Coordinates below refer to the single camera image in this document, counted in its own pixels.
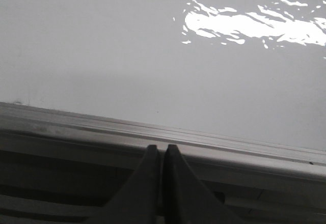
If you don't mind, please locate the white whiteboard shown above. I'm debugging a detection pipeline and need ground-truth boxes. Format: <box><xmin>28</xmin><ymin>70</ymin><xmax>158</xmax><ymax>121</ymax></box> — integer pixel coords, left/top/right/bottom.
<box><xmin>1</xmin><ymin>0</ymin><xmax>325</xmax><ymax>150</ymax></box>

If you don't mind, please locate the aluminium whiteboard tray rail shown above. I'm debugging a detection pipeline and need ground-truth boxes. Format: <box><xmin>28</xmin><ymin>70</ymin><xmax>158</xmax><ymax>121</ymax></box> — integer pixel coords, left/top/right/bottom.
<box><xmin>1</xmin><ymin>103</ymin><xmax>325</xmax><ymax>223</ymax></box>

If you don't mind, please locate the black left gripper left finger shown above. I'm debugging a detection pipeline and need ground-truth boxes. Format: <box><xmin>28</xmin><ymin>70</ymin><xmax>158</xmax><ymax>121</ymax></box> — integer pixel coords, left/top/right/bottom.
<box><xmin>84</xmin><ymin>145</ymin><xmax>160</xmax><ymax>223</ymax></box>

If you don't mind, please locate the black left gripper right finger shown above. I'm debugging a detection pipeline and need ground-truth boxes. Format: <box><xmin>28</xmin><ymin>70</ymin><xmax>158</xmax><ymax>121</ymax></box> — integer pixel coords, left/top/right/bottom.
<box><xmin>162</xmin><ymin>145</ymin><xmax>242</xmax><ymax>223</ymax></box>

